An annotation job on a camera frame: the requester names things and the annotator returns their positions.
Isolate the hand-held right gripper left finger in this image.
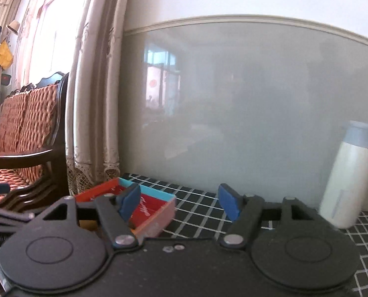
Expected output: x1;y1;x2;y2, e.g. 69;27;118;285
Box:
43;183;142;249

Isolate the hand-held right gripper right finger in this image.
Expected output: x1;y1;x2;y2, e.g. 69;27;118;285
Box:
218;184;313;248

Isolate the colourful cardboard box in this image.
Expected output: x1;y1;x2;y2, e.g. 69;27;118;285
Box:
74;178;177;239

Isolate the wooden sofa with orange cushions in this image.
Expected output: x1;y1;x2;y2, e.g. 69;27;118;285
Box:
0;71;71;214

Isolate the white thermos jug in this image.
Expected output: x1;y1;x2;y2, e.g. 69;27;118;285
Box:
319;120;368;230

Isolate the beige lace curtain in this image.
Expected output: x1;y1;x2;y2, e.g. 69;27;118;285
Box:
65;0;134;196

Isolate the yellow hanging bag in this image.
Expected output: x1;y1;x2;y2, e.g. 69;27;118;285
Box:
0;40;14;70

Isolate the straw hat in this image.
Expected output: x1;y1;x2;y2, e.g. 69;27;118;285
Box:
5;20;21;35

